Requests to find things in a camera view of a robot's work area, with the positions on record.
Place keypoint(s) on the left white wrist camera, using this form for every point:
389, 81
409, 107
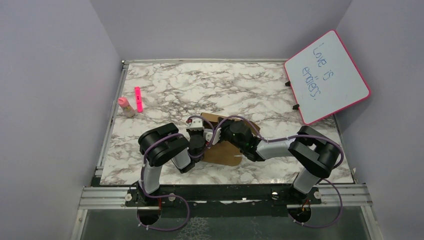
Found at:
195, 125

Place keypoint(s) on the aluminium extrusion frame rail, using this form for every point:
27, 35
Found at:
113, 198

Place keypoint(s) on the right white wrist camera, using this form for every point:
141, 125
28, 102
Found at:
211, 136

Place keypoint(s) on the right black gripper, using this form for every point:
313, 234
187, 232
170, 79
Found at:
226, 125

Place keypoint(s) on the brown cardboard box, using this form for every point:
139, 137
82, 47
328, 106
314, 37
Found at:
222, 153

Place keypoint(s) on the small pink capped bottle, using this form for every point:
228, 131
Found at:
127, 109

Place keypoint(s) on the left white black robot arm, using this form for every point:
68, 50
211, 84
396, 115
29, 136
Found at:
165, 143

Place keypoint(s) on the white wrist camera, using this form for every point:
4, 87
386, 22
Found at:
195, 125
211, 136

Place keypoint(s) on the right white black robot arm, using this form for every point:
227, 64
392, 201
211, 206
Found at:
316, 153

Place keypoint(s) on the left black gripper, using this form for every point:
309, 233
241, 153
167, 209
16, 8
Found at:
189, 132

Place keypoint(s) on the pink framed whiteboard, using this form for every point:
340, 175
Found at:
324, 78

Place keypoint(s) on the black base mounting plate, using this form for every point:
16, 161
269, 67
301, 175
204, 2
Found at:
220, 200

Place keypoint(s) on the pink highlighter marker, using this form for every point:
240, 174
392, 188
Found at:
138, 99

